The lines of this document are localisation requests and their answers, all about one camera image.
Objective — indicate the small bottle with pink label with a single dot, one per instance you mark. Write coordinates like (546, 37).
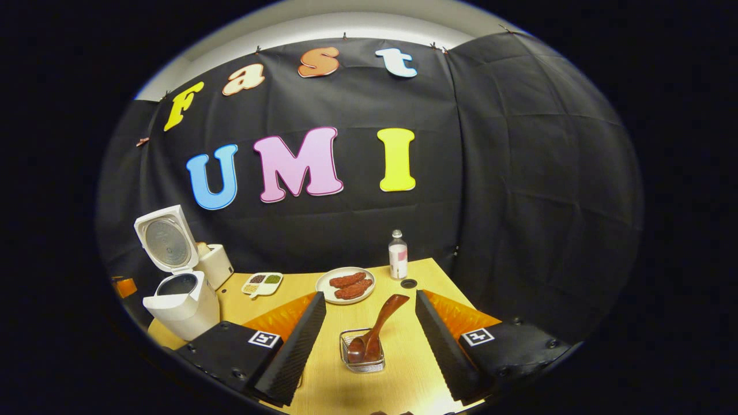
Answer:
(398, 256)

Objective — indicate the red sausage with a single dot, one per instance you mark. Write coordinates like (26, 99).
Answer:
(347, 280)
(354, 290)

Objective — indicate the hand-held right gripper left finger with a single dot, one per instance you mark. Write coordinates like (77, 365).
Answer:
(297, 346)

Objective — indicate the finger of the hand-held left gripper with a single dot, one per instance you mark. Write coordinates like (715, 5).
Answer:
(125, 287)

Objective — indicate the white round plate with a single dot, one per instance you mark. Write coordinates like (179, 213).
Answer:
(323, 291)

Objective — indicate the white toaster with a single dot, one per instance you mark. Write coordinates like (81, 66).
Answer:
(219, 265)

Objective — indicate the brown wooden spoon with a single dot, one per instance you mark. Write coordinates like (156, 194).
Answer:
(380, 320)

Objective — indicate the white divided dish of beans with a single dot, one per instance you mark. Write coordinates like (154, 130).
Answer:
(262, 285)

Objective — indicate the black table grommet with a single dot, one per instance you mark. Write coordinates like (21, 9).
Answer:
(409, 283)

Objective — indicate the white rice cooker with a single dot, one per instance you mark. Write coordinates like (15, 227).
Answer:
(184, 311)

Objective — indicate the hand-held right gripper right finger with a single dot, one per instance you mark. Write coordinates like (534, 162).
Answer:
(441, 346)

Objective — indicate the toast bread slice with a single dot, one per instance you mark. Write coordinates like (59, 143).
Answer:
(203, 249)

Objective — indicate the black backdrop cloth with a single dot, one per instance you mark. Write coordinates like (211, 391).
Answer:
(519, 173)

